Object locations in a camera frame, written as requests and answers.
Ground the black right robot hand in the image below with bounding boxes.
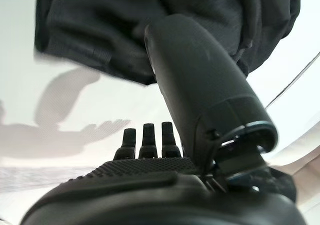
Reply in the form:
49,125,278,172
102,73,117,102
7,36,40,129
22,13,308,225

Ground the black garment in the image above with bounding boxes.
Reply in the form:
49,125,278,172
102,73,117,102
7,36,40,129
33,0,302,88

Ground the grey textured rug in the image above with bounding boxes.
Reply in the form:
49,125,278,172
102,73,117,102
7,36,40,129
0,164,106,194

